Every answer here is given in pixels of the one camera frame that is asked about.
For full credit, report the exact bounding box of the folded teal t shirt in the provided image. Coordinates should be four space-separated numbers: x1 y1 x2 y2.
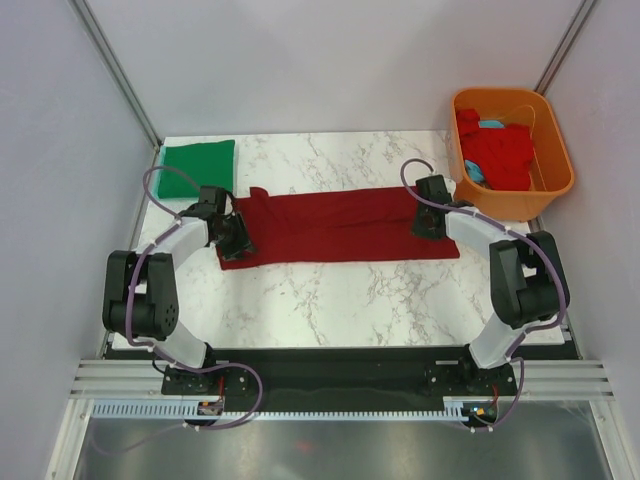
149 145 166 198

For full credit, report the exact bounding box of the light blue t shirt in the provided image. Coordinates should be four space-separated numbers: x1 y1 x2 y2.
464 119 505 185

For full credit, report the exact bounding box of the right aluminium frame post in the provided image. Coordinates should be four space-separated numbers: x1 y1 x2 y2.
534 0 600 96

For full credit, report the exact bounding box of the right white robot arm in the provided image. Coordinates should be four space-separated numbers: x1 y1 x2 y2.
410 175 570 394

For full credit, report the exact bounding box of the aluminium frame post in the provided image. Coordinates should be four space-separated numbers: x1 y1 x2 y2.
69 0 162 151
534 0 600 96

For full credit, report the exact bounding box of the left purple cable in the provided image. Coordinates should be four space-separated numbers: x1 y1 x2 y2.
89 165 265 456

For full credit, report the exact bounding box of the bright red t shirt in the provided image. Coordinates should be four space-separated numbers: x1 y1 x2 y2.
456 109 535 191

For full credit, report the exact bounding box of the white slotted cable duct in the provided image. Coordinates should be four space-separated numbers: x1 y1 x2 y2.
91 397 498 423

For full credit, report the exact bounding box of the purple cable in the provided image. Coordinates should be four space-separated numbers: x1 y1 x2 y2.
399 158 571 435
89 165 265 456

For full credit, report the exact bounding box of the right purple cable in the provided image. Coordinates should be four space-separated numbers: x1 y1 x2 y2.
399 158 571 435

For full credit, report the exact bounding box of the left aluminium frame post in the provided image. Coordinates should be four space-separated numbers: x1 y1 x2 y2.
69 0 162 151

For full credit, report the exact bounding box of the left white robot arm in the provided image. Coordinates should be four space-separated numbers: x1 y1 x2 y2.
102 186 255 393

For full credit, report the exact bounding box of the dark red t shirt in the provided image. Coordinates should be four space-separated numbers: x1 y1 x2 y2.
219 187 460 271

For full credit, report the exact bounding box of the aluminium rail profile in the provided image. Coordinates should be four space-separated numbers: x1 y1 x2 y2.
70 360 613 401

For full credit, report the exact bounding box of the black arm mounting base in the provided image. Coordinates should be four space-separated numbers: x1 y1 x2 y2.
102 342 581 415

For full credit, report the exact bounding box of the folded green t shirt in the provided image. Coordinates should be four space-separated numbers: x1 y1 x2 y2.
156 140 235 199

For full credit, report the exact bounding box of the orange plastic basket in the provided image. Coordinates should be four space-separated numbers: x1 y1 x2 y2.
448 87 575 222

